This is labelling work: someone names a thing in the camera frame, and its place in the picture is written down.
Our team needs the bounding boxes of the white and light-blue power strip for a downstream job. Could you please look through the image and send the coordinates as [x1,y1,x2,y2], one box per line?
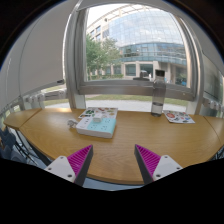
[75,116,118,140]

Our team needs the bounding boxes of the grey window handle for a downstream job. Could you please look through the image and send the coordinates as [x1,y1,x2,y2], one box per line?
[132,69,152,82]

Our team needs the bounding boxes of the dark blue chair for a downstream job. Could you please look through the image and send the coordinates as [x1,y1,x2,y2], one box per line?
[213,145,224,162]
[0,127,22,162]

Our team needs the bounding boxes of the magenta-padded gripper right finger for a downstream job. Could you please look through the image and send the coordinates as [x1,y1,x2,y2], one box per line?
[133,143,184,186]

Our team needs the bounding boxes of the sticker sheet with red stickers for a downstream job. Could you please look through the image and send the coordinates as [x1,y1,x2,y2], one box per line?
[162,109,196,125]

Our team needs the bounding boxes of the grey window frame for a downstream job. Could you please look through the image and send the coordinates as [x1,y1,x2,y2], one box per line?
[64,0,205,116]

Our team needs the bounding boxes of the white wall socket row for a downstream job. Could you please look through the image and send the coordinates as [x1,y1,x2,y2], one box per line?
[202,97,224,114]
[23,92,46,110]

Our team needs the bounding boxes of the white power strip cable plug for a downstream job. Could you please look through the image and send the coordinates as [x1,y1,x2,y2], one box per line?
[67,119,80,130]

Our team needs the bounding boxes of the clear water bottle, dark cap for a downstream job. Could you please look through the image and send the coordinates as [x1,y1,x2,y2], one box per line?
[150,69,167,118]

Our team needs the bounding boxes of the sticker sheet with green stickers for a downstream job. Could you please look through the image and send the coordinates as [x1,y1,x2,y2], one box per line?
[78,106,119,121]

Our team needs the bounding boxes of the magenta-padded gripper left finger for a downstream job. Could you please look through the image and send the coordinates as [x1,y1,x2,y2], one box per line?
[44,144,95,187]

